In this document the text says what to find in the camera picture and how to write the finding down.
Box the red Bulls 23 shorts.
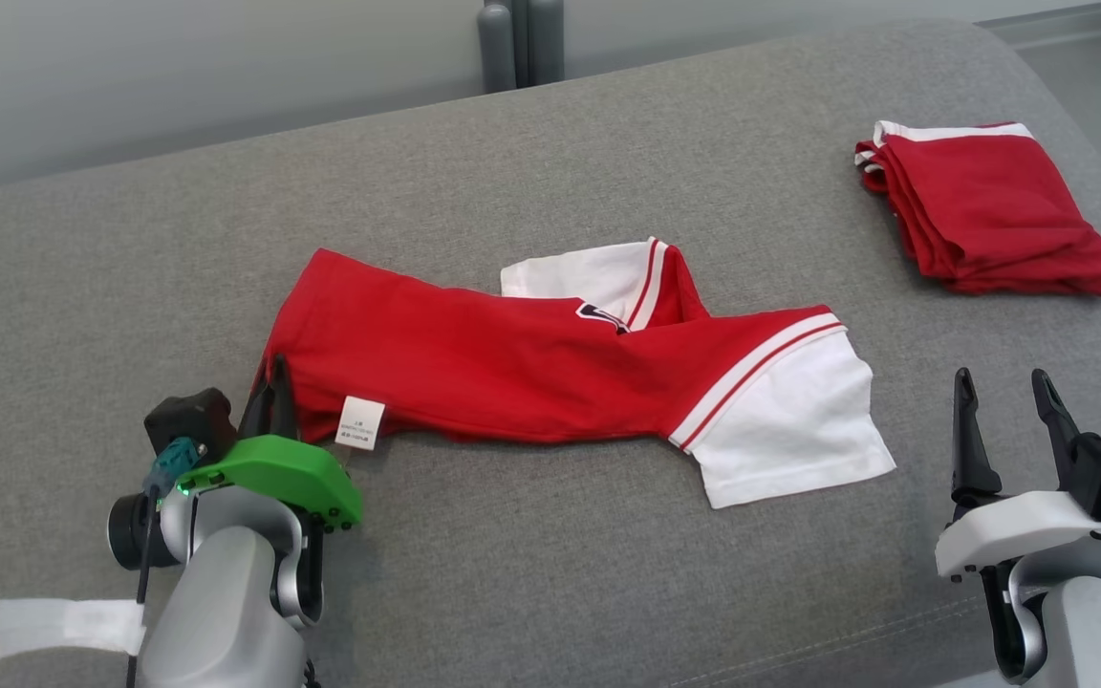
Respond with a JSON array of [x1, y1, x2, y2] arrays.
[[854, 120, 1101, 302]]

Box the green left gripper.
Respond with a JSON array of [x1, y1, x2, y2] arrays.
[[176, 355, 363, 531]]

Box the red and white jersey shirt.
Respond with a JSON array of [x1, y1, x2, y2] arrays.
[[254, 237, 898, 510]]

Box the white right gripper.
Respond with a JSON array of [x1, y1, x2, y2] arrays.
[[935, 368, 1101, 584]]

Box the grey fabric sofa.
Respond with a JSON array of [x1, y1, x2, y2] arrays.
[[0, 19, 1101, 688]]

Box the grey rounded posts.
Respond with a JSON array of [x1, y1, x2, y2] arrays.
[[477, 0, 567, 94]]

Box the left cable with teal plug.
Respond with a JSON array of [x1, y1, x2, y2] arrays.
[[123, 437, 205, 688]]

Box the white tape label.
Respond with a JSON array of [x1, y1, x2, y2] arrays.
[[0, 597, 146, 661]]

